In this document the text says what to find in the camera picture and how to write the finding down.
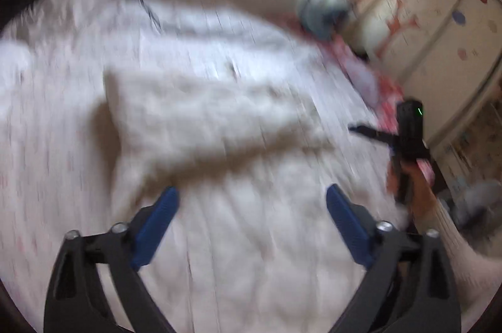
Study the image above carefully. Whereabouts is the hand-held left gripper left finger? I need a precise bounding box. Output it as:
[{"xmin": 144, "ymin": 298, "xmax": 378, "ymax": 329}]
[{"xmin": 43, "ymin": 186, "xmax": 181, "ymax": 333}]

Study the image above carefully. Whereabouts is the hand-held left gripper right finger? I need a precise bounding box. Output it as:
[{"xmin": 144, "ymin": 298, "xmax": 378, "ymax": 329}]
[{"xmin": 325, "ymin": 183, "xmax": 462, "ymax": 333}]

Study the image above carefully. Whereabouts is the cream wardrobe with tree decal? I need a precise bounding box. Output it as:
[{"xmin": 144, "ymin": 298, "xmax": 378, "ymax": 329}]
[{"xmin": 325, "ymin": 0, "xmax": 502, "ymax": 161}]

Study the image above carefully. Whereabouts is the beige quilted jacket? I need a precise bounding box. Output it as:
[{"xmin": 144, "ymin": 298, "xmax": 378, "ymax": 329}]
[{"xmin": 103, "ymin": 71, "xmax": 335, "ymax": 182}]

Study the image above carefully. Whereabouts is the person's right hand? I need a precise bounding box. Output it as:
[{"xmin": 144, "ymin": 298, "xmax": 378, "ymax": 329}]
[{"xmin": 386, "ymin": 159, "xmax": 434, "ymax": 218}]

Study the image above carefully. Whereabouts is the cherry print duvet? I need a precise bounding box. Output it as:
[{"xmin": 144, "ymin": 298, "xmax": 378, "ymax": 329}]
[{"xmin": 0, "ymin": 0, "xmax": 409, "ymax": 333}]

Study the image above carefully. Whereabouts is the person's right forearm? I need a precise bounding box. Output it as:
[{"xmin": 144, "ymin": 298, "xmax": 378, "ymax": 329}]
[{"xmin": 409, "ymin": 195, "xmax": 502, "ymax": 320}]

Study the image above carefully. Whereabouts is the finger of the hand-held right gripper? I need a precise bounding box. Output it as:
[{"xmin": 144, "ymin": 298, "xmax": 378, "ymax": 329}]
[{"xmin": 348, "ymin": 124, "xmax": 399, "ymax": 148}]

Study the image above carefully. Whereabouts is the pink pillow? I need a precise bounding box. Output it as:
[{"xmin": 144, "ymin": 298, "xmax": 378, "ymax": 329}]
[{"xmin": 333, "ymin": 39, "xmax": 383, "ymax": 104}]

